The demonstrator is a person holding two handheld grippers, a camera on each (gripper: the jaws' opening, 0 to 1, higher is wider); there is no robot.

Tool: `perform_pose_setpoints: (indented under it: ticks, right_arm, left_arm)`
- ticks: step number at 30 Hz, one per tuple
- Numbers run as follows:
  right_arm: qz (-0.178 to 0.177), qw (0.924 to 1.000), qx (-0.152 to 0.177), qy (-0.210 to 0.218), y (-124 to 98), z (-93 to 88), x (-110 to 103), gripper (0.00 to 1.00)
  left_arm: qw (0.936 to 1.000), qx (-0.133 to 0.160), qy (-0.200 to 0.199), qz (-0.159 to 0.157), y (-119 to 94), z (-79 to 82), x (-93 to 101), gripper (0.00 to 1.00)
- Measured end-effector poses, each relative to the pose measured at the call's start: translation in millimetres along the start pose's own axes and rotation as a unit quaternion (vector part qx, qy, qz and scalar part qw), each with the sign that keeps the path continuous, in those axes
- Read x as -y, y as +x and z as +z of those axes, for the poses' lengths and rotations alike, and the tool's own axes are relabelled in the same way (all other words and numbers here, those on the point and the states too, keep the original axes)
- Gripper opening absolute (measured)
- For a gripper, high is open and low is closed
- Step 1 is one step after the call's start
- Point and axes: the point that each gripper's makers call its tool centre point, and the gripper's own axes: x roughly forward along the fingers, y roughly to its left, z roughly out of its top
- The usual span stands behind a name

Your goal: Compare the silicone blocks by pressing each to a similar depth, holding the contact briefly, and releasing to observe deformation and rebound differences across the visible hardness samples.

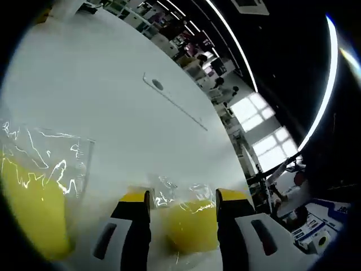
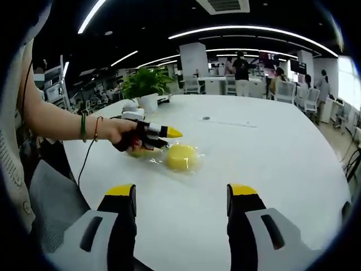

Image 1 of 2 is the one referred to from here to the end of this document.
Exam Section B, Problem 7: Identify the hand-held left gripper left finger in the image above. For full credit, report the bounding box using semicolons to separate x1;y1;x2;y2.
89;190;153;271

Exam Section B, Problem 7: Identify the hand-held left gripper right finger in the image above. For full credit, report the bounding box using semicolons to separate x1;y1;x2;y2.
215;188;320;271

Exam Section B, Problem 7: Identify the round yellow silicone block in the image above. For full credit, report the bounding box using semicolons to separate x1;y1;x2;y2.
165;199;219;252

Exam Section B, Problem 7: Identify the rectangular yellow silicone block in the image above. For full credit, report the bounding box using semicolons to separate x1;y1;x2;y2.
0;152;74;261

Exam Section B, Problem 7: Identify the long curved ceiling light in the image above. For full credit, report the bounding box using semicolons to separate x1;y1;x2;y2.
297;14;340;152

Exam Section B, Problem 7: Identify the ceiling light strip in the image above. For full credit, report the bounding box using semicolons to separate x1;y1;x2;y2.
205;0;259;93

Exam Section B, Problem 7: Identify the ceiling air conditioner vent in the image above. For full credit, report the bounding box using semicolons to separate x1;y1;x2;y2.
230;0;269;15

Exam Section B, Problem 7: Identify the table cable flap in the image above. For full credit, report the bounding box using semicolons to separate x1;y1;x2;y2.
142;72;209;132

